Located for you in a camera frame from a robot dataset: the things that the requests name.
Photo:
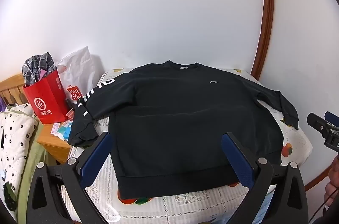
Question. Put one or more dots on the wooden headboard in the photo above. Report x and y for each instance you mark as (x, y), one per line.
(12, 90)

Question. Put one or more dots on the white dotted pillow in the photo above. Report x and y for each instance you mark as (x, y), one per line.
(13, 139)

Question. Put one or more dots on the person's right hand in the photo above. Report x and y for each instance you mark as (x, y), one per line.
(334, 181)

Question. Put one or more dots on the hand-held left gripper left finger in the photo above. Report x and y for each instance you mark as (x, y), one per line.
(96, 157)

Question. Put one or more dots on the black sweatshirt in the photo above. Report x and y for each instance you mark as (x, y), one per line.
(185, 120)

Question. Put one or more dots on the brown wooden door frame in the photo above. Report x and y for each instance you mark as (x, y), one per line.
(267, 15)

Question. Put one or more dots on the wooden nightstand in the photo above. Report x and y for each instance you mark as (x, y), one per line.
(53, 143)

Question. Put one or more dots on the white plastic bag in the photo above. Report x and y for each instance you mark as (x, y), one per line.
(79, 67)

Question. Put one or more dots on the red paper bag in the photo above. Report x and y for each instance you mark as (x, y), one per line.
(47, 102)

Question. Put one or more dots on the purple cloth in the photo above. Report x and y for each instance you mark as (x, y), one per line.
(2, 105)

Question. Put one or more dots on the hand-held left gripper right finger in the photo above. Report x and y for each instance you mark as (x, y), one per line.
(238, 160)

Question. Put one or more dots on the green bed sheet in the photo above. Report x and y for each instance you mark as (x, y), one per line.
(34, 160)

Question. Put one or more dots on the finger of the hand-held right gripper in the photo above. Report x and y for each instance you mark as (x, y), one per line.
(332, 118)
(316, 122)

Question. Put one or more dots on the fruit printed tablecloth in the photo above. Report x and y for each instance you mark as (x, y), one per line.
(185, 210)

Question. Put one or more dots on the grey plaid cloth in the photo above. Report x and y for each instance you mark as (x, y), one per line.
(37, 67)

